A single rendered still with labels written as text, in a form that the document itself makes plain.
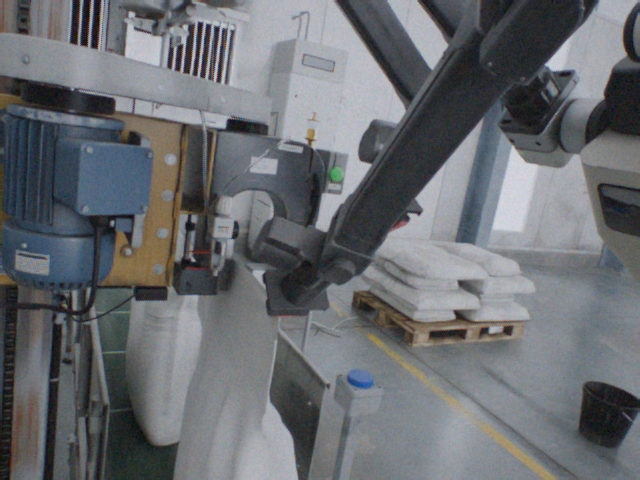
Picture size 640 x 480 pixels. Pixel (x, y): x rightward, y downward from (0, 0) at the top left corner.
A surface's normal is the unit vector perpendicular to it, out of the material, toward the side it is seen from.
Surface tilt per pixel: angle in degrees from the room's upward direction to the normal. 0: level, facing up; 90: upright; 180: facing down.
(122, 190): 90
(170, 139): 90
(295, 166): 90
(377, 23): 106
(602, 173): 130
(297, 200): 90
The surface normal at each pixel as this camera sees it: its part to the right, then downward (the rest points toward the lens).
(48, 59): 0.16, 0.24
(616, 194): -0.78, 0.58
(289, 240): 0.37, -0.46
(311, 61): 0.44, 0.26
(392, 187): -0.25, 0.79
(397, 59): 0.23, 0.50
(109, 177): 0.77, 0.26
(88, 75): 0.62, 0.26
